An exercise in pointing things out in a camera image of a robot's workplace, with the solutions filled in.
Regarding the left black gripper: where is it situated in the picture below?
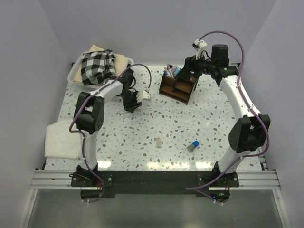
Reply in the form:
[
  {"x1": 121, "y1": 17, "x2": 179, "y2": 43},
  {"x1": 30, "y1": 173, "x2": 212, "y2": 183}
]
[{"x1": 119, "y1": 91, "x2": 142, "y2": 114}]

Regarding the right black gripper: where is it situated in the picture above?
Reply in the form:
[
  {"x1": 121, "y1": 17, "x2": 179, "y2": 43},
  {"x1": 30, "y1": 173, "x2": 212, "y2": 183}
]
[{"x1": 178, "y1": 51, "x2": 216, "y2": 81}]

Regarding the blue cap grey highlighter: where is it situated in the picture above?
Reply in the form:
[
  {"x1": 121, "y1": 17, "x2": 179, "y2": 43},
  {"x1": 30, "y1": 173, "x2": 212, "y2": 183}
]
[{"x1": 174, "y1": 67, "x2": 181, "y2": 78}]

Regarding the pink purple highlighter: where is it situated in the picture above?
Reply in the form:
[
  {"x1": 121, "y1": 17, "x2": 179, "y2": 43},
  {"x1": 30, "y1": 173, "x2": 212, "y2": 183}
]
[{"x1": 171, "y1": 66, "x2": 177, "y2": 77}]

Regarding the blue grey glue stick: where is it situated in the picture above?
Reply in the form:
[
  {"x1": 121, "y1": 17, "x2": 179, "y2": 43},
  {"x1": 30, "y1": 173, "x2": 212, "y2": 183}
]
[{"x1": 187, "y1": 141, "x2": 199, "y2": 152}]

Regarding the orange tip white pen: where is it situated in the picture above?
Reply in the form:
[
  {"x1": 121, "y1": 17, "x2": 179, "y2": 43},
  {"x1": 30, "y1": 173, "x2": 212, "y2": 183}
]
[{"x1": 167, "y1": 65, "x2": 173, "y2": 78}]

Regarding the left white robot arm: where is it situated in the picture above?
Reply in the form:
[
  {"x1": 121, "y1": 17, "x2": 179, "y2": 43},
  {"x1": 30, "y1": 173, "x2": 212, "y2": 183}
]
[{"x1": 72, "y1": 70, "x2": 142, "y2": 186}]

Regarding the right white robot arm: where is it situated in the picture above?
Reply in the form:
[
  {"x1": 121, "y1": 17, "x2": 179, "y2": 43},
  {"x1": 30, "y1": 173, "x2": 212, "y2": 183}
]
[{"x1": 177, "y1": 40, "x2": 270, "y2": 187}]

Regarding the brown wooden desk organizer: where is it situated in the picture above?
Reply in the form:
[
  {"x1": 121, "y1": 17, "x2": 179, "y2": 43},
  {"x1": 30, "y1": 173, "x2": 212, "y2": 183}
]
[{"x1": 159, "y1": 64, "x2": 198, "y2": 104}]

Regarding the black folded cloth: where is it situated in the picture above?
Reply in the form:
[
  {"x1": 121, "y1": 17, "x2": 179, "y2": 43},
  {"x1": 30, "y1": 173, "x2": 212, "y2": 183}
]
[{"x1": 121, "y1": 64, "x2": 134, "y2": 78}]

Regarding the beige eraser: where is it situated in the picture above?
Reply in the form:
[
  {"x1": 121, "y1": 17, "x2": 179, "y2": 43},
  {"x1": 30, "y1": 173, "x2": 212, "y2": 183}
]
[{"x1": 154, "y1": 137, "x2": 162, "y2": 149}]

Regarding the beige folded cloth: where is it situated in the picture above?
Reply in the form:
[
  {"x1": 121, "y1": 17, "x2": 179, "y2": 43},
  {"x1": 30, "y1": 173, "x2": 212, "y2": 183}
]
[{"x1": 74, "y1": 45, "x2": 134, "y2": 82}]

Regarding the black white checkered cloth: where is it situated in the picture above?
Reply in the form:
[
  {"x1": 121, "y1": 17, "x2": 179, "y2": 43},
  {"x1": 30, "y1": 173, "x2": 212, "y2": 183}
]
[{"x1": 81, "y1": 49, "x2": 116, "y2": 86}]

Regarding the white plastic laundry basket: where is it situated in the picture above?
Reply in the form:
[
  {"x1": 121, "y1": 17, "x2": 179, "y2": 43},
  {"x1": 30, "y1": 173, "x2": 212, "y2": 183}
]
[{"x1": 67, "y1": 53, "x2": 135, "y2": 91}]

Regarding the white folded towel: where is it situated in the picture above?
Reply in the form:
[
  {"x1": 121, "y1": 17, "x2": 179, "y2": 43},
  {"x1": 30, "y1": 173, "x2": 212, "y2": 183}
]
[{"x1": 45, "y1": 119, "x2": 81, "y2": 159}]

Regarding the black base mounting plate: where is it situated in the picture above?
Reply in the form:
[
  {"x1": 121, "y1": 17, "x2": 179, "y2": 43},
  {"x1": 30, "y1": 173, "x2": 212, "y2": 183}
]
[{"x1": 71, "y1": 170, "x2": 240, "y2": 199}]

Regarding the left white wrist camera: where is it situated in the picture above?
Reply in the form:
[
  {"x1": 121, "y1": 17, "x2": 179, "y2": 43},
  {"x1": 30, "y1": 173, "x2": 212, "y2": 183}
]
[{"x1": 137, "y1": 90, "x2": 152, "y2": 102}]

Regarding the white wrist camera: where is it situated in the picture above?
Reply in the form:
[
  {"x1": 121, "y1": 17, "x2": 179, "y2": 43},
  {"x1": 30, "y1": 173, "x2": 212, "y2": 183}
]
[
  {"x1": 137, "y1": 90, "x2": 152, "y2": 102},
  {"x1": 192, "y1": 39, "x2": 208, "y2": 59}
]

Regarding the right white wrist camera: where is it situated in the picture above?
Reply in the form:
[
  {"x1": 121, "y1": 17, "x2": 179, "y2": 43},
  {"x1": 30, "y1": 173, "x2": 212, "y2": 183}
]
[{"x1": 192, "y1": 39, "x2": 208, "y2": 59}]

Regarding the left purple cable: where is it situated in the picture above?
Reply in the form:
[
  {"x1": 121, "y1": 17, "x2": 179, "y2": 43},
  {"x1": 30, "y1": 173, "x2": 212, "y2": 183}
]
[{"x1": 68, "y1": 63, "x2": 152, "y2": 204}]

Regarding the aluminium frame rail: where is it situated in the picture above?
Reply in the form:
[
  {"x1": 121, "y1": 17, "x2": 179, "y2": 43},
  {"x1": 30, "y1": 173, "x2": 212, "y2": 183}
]
[{"x1": 30, "y1": 170, "x2": 281, "y2": 190}]

